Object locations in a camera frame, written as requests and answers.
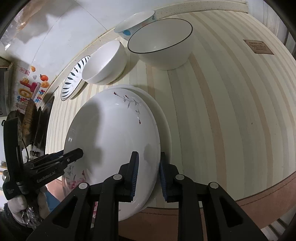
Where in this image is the white plate with floral print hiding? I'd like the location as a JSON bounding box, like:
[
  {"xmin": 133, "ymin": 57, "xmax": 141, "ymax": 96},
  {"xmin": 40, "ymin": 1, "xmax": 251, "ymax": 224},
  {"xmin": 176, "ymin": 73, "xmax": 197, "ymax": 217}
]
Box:
[{"xmin": 108, "ymin": 84, "xmax": 173, "ymax": 204}]

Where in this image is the white deep plate branch print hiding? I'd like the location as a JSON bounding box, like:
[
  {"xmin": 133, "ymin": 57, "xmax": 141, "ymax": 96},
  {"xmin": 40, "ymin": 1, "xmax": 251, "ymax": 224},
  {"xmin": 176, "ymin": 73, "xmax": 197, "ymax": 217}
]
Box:
[{"xmin": 63, "ymin": 88, "xmax": 161, "ymax": 221}]

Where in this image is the blue striped plate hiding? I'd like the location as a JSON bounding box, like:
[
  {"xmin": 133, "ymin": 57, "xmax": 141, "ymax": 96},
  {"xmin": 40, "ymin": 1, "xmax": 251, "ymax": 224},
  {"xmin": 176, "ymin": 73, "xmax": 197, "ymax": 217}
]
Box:
[{"xmin": 60, "ymin": 55, "xmax": 91, "ymax": 101}]

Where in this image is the plain white bowl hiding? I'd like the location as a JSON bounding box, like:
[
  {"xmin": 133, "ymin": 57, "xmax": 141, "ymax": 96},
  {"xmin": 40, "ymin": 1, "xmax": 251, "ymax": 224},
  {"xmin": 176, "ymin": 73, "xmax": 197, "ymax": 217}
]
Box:
[{"xmin": 82, "ymin": 40, "xmax": 127, "ymax": 85}]

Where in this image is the white bowl dark rim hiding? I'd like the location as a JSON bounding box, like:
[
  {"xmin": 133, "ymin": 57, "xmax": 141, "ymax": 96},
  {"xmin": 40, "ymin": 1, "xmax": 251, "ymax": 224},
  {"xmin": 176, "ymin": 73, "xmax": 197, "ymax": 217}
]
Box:
[{"xmin": 127, "ymin": 18, "xmax": 193, "ymax": 70}]

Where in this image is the white bowl blue pattern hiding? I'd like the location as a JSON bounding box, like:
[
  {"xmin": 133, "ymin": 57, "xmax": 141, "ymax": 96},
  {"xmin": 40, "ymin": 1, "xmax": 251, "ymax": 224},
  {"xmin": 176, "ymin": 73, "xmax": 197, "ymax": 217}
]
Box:
[{"xmin": 114, "ymin": 10, "xmax": 156, "ymax": 41}]

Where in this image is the white gloved left hand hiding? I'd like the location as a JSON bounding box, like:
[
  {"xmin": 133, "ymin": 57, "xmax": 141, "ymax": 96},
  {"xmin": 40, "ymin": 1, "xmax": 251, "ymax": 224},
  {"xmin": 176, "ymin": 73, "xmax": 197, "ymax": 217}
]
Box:
[{"xmin": 8, "ymin": 186, "xmax": 50, "ymax": 228}]

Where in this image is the black wok with food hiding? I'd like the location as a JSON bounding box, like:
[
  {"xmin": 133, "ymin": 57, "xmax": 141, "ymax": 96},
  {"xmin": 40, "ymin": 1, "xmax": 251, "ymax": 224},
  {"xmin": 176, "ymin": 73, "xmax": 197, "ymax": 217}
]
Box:
[{"xmin": 6, "ymin": 97, "xmax": 55, "ymax": 151}]

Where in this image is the striped cat table mat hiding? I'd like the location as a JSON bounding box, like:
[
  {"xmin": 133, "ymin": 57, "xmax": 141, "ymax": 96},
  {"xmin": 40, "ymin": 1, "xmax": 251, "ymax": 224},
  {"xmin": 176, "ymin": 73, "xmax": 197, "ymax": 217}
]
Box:
[{"xmin": 45, "ymin": 10, "xmax": 296, "ymax": 241}]

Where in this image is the plastic bag left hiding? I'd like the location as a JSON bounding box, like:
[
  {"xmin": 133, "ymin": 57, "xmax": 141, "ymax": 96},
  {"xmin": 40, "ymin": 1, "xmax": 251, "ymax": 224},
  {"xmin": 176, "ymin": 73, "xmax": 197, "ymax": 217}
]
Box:
[{"xmin": 1, "ymin": 1, "xmax": 47, "ymax": 51}]

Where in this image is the colourful wall sticker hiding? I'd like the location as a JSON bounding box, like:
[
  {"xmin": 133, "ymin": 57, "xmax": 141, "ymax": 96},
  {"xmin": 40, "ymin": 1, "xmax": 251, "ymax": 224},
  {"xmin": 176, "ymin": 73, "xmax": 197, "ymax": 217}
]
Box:
[{"xmin": 12, "ymin": 65, "xmax": 51, "ymax": 113}]

